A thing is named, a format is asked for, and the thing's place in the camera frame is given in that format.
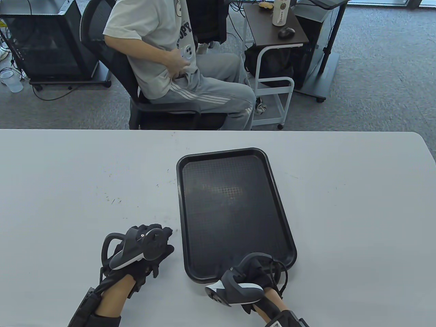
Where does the brown top white side table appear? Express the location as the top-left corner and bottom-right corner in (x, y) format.
(242, 2), (310, 130)

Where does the black bag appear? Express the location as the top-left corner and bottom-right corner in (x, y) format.
(245, 47), (312, 91)

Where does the grey monitor stand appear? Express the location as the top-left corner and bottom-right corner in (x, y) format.
(292, 0), (348, 103)

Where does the black padded chair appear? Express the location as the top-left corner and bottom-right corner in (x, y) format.
(186, 0), (228, 45)

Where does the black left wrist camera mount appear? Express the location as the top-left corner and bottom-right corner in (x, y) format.
(68, 287), (122, 327)

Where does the person's left forearm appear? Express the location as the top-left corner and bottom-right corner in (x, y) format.
(95, 274), (137, 318)

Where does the person's right forearm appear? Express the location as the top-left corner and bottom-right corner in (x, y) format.
(253, 287), (285, 323)

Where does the person's right hand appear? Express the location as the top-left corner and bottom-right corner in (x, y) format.
(231, 253), (287, 315)

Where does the black floor cable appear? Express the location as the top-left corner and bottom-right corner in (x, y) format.
(32, 83), (74, 102)

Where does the person's left hand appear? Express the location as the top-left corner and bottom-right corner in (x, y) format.
(105, 223), (175, 299)

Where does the black right wrist camera band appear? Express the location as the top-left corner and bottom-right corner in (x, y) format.
(263, 309), (311, 327)

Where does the clear plastic cup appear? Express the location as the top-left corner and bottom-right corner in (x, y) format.
(0, 69), (24, 93)

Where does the black computer case on cart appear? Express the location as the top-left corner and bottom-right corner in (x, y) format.
(0, 0), (112, 89)

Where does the white drink carton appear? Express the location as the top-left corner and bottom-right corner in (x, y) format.
(271, 0), (291, 27)

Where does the black mesh office chair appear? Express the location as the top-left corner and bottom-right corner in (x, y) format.
(80, 0), (227, 131)

